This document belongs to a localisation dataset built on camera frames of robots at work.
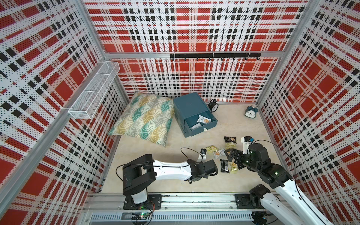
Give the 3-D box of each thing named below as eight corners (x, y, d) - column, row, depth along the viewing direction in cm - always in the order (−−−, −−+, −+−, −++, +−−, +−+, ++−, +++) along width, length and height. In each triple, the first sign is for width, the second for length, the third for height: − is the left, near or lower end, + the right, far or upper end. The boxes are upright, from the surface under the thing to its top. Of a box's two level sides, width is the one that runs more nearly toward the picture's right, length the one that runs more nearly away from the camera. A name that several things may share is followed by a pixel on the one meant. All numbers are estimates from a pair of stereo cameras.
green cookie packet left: (209, 154, 93) (209, 152, 91) (205, 149, 96) (205, 147, 93) (217, 150, 95) (217, 148, 93) (213, 145, 98) (213, 143, 95)
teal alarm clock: (243, 116, 115) (246, 109, 108) (245, 111, 118) (248, 105, 111) (253, 119, 112) (257, 113, 106) (255, 115, 115) (258, 108, 109)
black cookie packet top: (225, 143, 99) (225, 141, 97) (224, 138, 101) (224, 136, 100) (236, 143, 98) (237, 141, 97) (235, 138, 101) (235, 136, 99)
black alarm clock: (211, 114, 116) (213, 107, 109) (205, 110, 120) (206, 102, 113) (218, 110, 120) (219, 102, 112) (211, 105, 123) (213, 97, 116)
